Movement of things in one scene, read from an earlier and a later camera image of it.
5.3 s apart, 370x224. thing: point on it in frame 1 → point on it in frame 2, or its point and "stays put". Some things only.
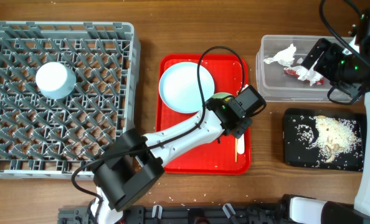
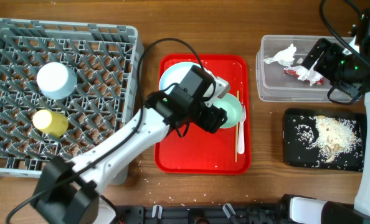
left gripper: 246,124 → 213,119
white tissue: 311,76 stays put
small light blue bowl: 55,80 stays put
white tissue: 284,57 stays put
